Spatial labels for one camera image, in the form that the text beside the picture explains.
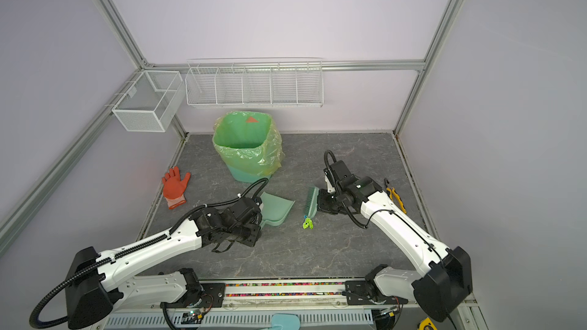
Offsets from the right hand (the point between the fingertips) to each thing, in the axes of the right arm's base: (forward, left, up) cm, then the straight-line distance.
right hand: (319, 207), depth 77 cm
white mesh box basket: (+42, +71, +12) cm, 84 cm away
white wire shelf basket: (+53, +27, +15) cm, 61 cm away
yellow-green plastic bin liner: (+21, +15, +3) cm, 26 cm away
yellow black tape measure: (-31, -31, -14) cm, 46 cm away
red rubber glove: (+17, +64, -15) cm, 68 cm away
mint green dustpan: (+2, +17, -7) cm, 18 cm away
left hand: (-8, +22, -5) cm, 24 cm away
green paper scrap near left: (0, +4, -14) cm, 15 cm away
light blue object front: (-31, +11, -14) cm, 36 cm away
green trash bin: (+36, +33, -4) cm, 49 cm away
